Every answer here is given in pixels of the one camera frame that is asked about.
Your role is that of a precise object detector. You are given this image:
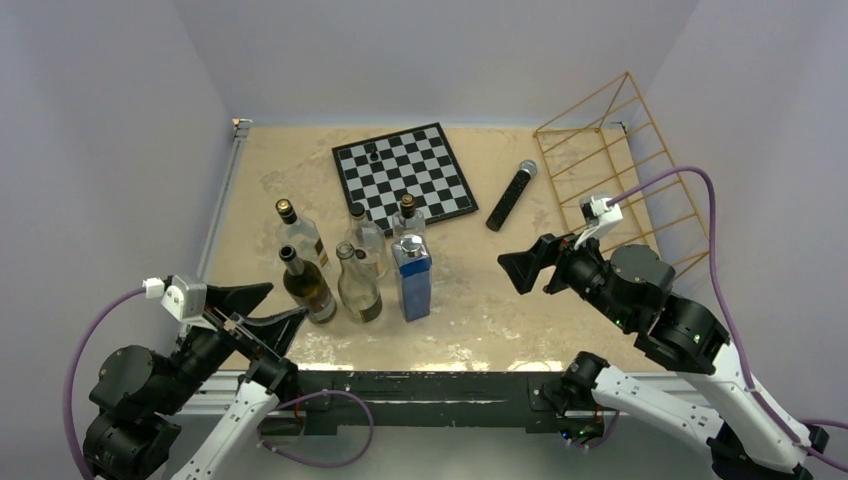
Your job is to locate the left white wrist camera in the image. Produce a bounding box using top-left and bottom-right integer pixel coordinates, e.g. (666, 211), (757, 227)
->
(142, 275), (214, 330)

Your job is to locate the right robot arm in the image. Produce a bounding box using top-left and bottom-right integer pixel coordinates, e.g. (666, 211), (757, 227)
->
(497, 234), (829, 479)

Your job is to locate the purple camera cable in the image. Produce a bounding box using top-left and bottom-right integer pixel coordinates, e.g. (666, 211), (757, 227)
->
(62, 286), (150, 480)
(606, 166), (848, 475)

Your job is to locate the black glitter tube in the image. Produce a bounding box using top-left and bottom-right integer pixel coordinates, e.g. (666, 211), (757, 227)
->
(485, 159), (538, 232)

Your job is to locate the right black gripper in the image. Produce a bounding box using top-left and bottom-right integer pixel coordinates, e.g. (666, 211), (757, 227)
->
(495, 222), (633, 328)

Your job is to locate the round clear bottle blue seal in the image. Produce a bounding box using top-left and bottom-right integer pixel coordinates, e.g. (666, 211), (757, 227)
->
(345, 203), (388, 279)

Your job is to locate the dark green wine bottle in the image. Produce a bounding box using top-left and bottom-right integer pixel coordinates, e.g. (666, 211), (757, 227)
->
(279, 245), (337, 324)

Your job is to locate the clear square bottle gold label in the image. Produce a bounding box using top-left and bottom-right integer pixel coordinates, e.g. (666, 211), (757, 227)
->
(275, 198), (329, 270)

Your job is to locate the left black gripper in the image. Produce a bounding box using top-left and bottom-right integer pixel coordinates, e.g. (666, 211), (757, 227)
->
(152, 280), (308, 413)

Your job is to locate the clear square bottle black cap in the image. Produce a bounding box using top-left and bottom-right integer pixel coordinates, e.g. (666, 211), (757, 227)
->
(391, 194), (426, 238)

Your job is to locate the gold wire wine rack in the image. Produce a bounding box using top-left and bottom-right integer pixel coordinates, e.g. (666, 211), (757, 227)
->
(533, 72), (709, 276)

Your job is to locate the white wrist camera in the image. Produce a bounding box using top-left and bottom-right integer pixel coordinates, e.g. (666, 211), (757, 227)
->
(574, 195), (624, 249)
(142, 275), (214, 330)

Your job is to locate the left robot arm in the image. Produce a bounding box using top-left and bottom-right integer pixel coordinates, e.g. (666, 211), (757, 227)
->
(78, 276), (308, 479)

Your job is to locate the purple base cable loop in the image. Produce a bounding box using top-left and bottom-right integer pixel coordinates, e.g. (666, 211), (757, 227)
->
(256, 390), (376, 470)

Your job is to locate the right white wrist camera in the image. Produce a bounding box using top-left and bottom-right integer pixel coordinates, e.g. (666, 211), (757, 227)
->
(574, 195), (624, 249)

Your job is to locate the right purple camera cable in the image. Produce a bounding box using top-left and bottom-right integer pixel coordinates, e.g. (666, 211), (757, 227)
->
(606, 166), (848, 475)

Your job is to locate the aluminium frame rail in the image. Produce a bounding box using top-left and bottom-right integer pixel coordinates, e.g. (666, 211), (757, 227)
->
(135, 118), (254, 425)

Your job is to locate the black white chessboard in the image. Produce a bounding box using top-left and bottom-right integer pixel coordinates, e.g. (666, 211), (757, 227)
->
(331, 122), (479, 237)

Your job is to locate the blue clear tall bottle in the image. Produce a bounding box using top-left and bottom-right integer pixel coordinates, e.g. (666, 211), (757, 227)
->
(391, 234), (432, 322)

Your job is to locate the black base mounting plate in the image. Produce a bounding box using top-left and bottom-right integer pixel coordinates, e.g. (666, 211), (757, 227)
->
(260, 371), (599, 437)

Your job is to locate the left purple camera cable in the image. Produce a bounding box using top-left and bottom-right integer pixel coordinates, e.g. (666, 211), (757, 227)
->
(62, 286), (150, 480)

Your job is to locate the clear bottle black label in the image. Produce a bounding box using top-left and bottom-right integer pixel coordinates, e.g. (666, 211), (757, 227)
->
(336, 241), (383, 324)

